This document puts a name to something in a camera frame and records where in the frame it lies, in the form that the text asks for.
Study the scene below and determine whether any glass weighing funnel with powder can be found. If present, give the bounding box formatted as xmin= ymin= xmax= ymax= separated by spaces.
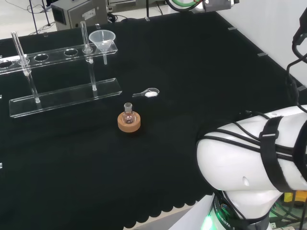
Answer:
xmin=132 ymin=88 xmax=160 ymax=98

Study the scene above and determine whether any small round-bottom glass flask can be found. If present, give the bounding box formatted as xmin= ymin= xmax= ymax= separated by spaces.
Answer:
xmin=122 ymin=103 xmax=137 ymax=125

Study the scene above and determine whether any clear plastic funnel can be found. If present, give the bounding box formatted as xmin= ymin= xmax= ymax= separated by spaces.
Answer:
xmin=88 ymin=30 xmax=116 ymax=65

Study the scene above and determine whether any grey metal control box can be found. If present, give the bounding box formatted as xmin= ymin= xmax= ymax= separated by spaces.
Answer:
xmin=50 ymin=0 xmax=108 ymax=31

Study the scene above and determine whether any cork ring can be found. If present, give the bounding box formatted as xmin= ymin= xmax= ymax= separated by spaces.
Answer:
xmin=117 ymin=111 xmax=142 ymax=132

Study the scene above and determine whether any black bench cloth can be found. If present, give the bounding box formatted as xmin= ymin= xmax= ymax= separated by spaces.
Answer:
xmin=0 ymin=11 xmax=304 ymax=229

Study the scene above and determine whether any transparent funnel stand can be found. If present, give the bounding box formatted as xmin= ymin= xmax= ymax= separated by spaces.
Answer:
xmin=0 ymin=21 xmax=122 ymax=118

